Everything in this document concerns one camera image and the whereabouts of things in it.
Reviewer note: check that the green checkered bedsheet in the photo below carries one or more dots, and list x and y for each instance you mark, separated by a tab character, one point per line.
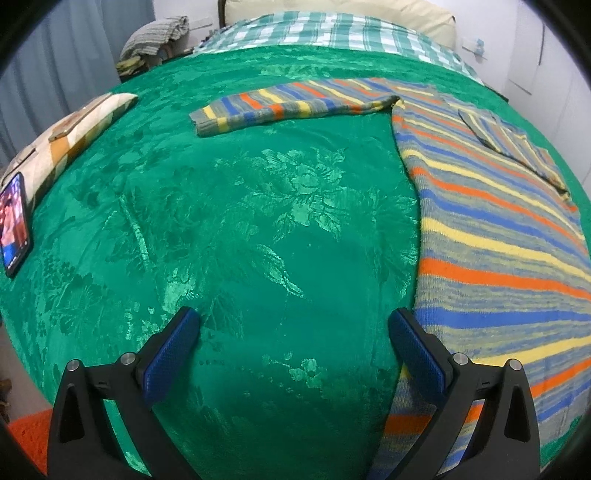
332	30

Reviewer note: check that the green floral blanket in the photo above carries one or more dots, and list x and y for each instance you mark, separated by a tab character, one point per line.
254	230

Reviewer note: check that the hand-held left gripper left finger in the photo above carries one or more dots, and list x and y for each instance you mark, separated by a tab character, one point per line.
168	355

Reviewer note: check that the gold flat phone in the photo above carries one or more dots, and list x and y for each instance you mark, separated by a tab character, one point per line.
74	124

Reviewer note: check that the striped knitted sweater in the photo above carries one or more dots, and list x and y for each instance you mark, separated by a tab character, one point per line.
485	230

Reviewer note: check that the orange knitted cloth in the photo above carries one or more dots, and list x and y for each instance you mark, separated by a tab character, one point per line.
30	436

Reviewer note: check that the black smartphone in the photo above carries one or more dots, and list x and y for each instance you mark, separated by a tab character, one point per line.
14	226

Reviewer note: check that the cream padded headboard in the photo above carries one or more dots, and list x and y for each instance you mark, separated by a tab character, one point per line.
415	14

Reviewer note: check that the pile of clothes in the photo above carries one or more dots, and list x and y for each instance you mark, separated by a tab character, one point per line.
152	37

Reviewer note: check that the grey blue curtain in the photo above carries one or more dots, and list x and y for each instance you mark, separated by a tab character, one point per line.
55	60

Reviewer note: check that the beige patterned pillow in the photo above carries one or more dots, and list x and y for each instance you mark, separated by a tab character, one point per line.
69	138

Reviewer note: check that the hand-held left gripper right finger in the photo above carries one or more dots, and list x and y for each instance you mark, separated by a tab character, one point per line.
418	355

